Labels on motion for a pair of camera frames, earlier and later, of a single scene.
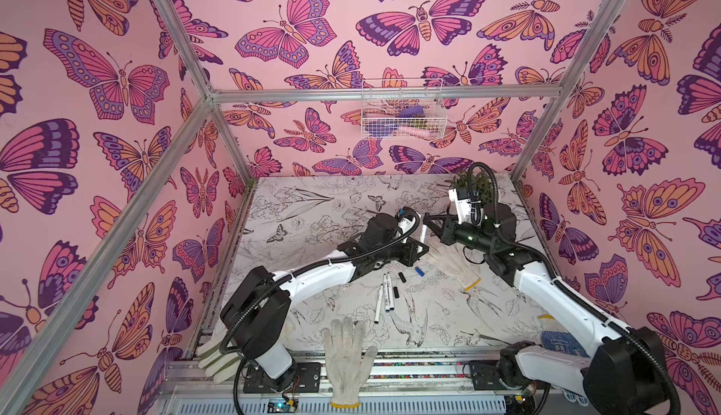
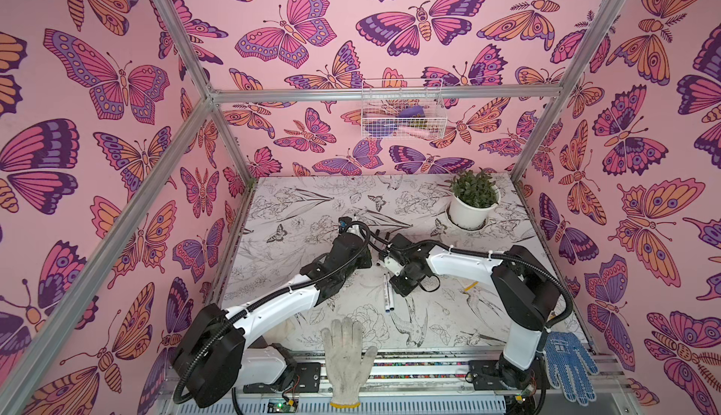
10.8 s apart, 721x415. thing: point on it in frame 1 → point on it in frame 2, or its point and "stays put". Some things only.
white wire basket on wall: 403,109 stays put
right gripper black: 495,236 → 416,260
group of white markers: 390,291 stays put
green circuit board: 282,406 stays put
